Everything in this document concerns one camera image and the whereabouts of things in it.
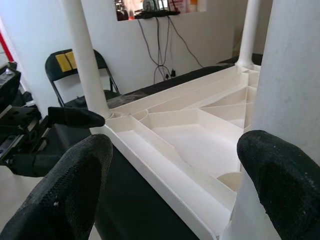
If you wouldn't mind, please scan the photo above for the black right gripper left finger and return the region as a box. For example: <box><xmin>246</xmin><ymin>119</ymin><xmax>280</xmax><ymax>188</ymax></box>
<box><xmin>0</xmin><ymin>133</ymin><xmax>114</xmax><ymax>240</ymax></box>

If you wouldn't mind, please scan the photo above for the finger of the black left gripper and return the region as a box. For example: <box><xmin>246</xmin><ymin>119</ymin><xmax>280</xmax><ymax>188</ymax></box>
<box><xmin>8</xmin><ymin>148</ymin><xmax>55</xmax><ymax>178</ymax></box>
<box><xmin>47</xmin><ymin>106</ymin><xmax>106</xmax><ymax>129</ymax></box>

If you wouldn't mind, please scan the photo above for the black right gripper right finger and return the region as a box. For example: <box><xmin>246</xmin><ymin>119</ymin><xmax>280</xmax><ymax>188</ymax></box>
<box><xmin>236</xmin><ymin>129</ymin><xmax>320</xmax><ymax>240</ymax></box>

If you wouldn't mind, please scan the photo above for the white plastic table leg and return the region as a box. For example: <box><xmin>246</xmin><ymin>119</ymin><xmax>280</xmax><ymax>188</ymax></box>
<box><xmin>59</xmin><ymin>0</ymin><xmax>111</xmax><ymax>120</ymax></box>
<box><xmin>221</xmin><ymin>0</ymin><xmax>320</xmax><ymax>240</ymax></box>
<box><xmin>237</xmin><ymin>0</ymin><xmax>262</xmax><ymax>70</ymax></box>

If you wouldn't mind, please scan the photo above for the black folding chair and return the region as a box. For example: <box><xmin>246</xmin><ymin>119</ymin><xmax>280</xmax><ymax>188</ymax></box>
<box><xmin>44</xmin><ymin>48</ymin><xmax>121</xmax><ymax>108</ymax></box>

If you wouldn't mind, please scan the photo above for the yellow chair sticker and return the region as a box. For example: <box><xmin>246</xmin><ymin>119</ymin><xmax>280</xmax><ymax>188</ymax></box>
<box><xmin>55</xmin><ymin>52</ymin><xmax>72</xmax><ymax>73</ymax></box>
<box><xmin>64</xmin><ymin>51</ymin><xmax>78</xmax><ymax>70</ymax></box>

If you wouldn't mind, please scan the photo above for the white plastic table top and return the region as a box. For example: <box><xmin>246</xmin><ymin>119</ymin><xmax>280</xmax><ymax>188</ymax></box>
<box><xmin>88</xmin><ymin>63</ymin><xmax>263</xmax><ymax>240</ymax></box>

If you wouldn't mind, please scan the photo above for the black power strip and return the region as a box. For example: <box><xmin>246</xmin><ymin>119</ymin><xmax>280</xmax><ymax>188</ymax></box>
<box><xmin>134</xmin><ymin>9</ymin><xmax>181</xmax><ymax>20</ymax></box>

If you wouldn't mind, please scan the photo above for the black teal striped object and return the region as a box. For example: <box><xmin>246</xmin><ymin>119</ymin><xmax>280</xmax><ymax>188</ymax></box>
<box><xmin>142</xmin><ymin>0</ymin><xmax>157</xmax><ymax>11</ymax></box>

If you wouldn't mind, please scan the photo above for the pink printed bag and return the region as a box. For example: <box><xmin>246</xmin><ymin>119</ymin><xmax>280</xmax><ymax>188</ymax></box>
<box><xmin>171</xmin><ymin>0</ymin><xmax>187</xmax><ymax>11</ymax></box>

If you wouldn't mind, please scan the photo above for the black hanging cable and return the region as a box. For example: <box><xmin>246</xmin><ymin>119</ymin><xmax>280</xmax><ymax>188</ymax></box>
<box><xmin>167</xmin><ymin>17</ymin><xmax>205</xmax><ymax>69</ymax></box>

